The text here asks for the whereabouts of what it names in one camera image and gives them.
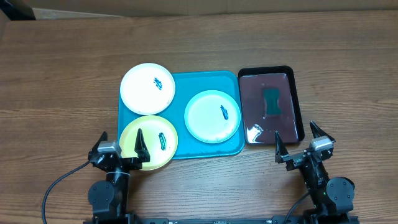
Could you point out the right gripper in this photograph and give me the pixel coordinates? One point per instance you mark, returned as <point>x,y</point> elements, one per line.
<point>295,159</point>

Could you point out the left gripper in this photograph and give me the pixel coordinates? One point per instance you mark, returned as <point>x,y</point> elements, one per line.
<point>134,163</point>

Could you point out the yellow plate with stain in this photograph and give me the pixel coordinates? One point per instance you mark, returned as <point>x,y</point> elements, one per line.
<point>160,137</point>

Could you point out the green sponge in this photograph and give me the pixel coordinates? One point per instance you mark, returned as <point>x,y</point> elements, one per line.
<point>271,96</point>

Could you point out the white plate with stain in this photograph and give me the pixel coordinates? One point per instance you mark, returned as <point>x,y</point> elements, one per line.
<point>147,89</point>

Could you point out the light blue plate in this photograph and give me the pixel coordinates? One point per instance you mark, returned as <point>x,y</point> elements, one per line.
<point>212,116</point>

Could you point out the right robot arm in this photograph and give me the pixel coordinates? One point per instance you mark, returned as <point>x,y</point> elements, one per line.
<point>332,198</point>

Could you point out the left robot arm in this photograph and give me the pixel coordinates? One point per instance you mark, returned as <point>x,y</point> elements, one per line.
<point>109,197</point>

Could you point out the black water tray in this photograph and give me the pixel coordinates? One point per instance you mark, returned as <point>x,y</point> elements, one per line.
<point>259,128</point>

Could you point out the teal plastic serving tray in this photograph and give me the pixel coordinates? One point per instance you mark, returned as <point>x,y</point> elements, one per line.
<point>187,85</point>

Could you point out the dark object top left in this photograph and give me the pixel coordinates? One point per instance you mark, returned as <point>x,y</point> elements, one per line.
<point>17,10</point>

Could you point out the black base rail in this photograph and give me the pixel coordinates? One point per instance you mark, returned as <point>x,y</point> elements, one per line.
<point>274,220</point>

